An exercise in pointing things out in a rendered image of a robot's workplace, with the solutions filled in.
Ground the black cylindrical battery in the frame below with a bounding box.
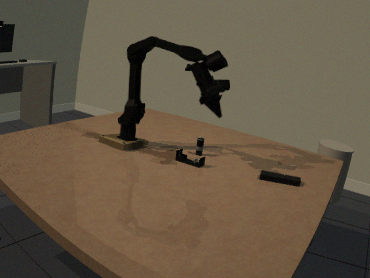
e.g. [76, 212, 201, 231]
[196, 136, 204, 155]

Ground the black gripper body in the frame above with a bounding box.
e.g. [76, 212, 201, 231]
[196, 74, 225, 104]

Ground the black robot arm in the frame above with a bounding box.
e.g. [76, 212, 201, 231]
[117, 36, 228, 141]

